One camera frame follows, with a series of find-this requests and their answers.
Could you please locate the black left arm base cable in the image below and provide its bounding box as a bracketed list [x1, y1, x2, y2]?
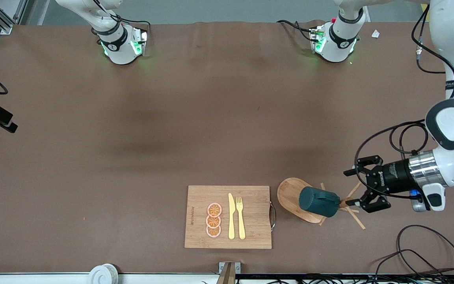
[277, 20, 315, 42]

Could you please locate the dark green cup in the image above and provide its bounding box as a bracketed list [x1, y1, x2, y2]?
[299, 187, 341, 218]

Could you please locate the aluminium frame profile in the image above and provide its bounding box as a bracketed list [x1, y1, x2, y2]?
[0, 0, 28, 35]

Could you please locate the black arm base cable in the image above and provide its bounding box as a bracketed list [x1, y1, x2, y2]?
[277, 20, 315, 42]
[91, 0, 151, 30]

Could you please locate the white table edge rail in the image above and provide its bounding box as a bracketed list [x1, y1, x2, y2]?
[0, 272, 220, 284]

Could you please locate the wooden cup rack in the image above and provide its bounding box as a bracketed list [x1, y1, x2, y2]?
[277, 177, 367, 230]

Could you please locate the grey metal bracket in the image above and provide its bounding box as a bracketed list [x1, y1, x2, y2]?
[218, 262, 241, 284]

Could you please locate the bamboo cutting board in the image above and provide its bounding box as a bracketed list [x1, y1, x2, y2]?
[184, 185, 276, 250]

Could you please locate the yellow plastic fork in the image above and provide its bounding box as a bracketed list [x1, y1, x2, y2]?
[236, 196, 246, 240]

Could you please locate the black right arm base cable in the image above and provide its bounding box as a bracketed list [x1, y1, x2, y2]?
[91, 0, 151, 30]

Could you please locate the black looped cable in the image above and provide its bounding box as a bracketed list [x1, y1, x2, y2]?
[396, 225, 454, 284]

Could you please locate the yellow plastic knife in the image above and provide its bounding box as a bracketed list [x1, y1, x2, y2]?
[228, 193, 236, 240]

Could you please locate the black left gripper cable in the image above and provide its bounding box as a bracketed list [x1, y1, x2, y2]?
[354, 4, 454, 198]

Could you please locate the brown table mat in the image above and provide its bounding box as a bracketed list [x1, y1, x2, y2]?
[0, 20, 454, 275]

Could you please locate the white tape roll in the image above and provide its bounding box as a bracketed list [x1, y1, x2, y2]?
[89, 263, 118, 284]

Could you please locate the thin black cable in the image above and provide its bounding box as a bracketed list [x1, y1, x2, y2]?
[371, 248, 450, 284]

